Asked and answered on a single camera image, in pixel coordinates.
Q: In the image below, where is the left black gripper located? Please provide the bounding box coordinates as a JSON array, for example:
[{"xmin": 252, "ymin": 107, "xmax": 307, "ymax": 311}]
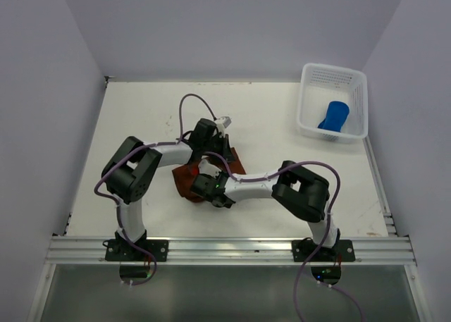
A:
[{"xmin": 202, "ymin": 133, "xmax": 235, "ymax": 162}]

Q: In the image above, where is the brown towel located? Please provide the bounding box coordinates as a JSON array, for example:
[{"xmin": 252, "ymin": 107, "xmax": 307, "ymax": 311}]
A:
[{"xmin": 172, "ymin": 147, "xmax": 246, "ymax": 203}]

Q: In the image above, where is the blue towel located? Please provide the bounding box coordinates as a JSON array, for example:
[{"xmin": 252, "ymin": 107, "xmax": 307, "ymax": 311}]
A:
[{"xmin": 317, "ymin": 101, "xmax": 350, "ymax": 132}]

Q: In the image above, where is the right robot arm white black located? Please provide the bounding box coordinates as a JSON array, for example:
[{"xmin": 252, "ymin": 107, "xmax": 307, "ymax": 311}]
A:
[{"xmin": 190, "ymin": 159, "xmax": 341, "ymax": 261}]

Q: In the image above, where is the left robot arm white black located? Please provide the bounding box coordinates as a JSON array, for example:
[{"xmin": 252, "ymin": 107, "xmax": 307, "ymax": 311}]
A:
[{"xmin": 94, "ymin": 116, "xmax": 235, "ymax": 261}]

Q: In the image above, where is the white plastic basket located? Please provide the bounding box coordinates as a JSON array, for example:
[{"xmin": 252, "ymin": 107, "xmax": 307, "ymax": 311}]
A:
[{"xmin": 296, "ymin": 63, "xmax": 369, "ymax": 144}]

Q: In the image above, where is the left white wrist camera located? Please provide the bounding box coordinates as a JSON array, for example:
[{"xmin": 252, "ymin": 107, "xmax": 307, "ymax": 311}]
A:
[{"xmin": 214, "ymin": 116, "xmax": 232, "ymax": 131}]

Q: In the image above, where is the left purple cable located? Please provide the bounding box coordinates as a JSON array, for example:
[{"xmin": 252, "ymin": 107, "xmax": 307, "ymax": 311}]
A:
[{"xmin": 94, "ymin": 94, "xmax": 218, "ymax": 256}]

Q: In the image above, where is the purple cable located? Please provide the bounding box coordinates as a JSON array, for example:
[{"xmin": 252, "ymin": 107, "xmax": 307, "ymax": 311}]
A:
[
  {"xmin": 202, "ymin": 151, "xmax": 367, "ymax": 322},
  {"xmin": 94, "ymin": 94, "xmax": 218, "ymax": 256}
]

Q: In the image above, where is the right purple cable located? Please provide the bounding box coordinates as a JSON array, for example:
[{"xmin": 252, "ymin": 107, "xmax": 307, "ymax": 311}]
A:
[{"xmin": 202, "ymin": 151, "xmax": 367, "ymax": 322}]

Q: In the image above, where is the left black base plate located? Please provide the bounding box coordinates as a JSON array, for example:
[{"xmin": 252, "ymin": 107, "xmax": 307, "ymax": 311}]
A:
[{"xmin": 102, "ymin": 237, "xmax": 168, "ymax": 262}]

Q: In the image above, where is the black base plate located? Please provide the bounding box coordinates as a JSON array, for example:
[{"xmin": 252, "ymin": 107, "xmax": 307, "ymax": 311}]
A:
[
  {"xmin": 102, "ymin": 237, "xmax": 168, "ymax": 262},
  {"xmin": 291, "ymin": 237, "xmax": 356, "ymax": 263}
]

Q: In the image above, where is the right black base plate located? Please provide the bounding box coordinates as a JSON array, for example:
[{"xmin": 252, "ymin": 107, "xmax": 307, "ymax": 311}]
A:
[{"xmin": 291, "ymin": 237, "xmax": 356, "ymax": 263}]

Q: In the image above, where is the aluminium mounting rail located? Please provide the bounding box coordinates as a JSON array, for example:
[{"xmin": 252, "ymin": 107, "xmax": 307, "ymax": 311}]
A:
[{"xmin": 44, "ymin": 236, "xmax": 416, "ymax": 266}]

